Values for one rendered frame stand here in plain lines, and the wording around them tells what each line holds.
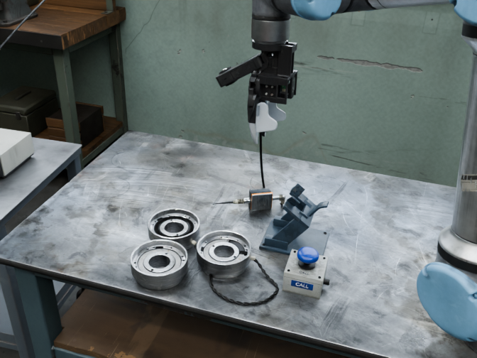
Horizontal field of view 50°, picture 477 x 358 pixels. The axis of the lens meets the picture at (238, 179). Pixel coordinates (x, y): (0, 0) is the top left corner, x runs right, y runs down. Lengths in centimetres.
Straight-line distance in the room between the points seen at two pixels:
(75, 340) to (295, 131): 171
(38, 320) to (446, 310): 82
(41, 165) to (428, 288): 120
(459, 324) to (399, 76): 181
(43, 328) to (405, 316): 75
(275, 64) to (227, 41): 153
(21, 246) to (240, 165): 57
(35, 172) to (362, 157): 162
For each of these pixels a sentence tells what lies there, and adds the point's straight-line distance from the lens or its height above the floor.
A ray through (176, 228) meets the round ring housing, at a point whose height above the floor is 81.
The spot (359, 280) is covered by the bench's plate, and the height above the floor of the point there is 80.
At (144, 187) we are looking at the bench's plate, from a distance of 124.
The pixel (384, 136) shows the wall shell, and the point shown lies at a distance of 258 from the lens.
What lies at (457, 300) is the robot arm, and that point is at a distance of 75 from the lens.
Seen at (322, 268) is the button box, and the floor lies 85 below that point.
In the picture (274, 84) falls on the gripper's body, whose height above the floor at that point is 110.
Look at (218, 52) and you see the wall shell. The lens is 259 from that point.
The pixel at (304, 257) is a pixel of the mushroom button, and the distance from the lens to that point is 93.
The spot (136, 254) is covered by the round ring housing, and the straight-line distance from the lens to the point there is 99.
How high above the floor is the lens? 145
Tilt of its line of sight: 31 degrees down
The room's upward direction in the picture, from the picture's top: 3 degrees clockwise
